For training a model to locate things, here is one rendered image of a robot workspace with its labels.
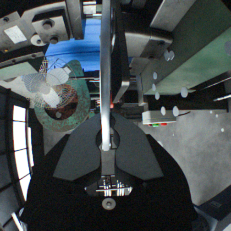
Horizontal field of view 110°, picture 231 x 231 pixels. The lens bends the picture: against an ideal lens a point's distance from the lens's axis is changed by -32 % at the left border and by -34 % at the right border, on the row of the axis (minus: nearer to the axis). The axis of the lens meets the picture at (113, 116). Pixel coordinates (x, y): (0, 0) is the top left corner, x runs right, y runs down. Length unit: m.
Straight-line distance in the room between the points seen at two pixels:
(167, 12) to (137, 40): 0.09
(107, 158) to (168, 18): 6.97
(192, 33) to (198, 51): 0.04
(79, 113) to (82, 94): 0.25
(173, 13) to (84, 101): 1.46
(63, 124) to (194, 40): 1.56
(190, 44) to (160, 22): 0.08
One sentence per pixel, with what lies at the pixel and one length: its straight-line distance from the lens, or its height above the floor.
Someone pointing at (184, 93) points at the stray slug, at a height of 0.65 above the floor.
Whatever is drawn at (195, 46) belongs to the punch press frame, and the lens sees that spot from 0.25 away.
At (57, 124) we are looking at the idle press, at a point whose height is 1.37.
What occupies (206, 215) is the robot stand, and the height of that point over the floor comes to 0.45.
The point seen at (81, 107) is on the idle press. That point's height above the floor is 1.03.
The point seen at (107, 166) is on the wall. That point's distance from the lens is 7.19.
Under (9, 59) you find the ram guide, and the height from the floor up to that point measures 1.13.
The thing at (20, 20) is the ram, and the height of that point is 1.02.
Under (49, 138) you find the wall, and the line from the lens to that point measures 7.47.
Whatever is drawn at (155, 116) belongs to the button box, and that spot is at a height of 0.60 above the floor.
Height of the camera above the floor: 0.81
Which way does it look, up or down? 7 degrees down
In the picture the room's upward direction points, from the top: 92 degrees counter-clockwise
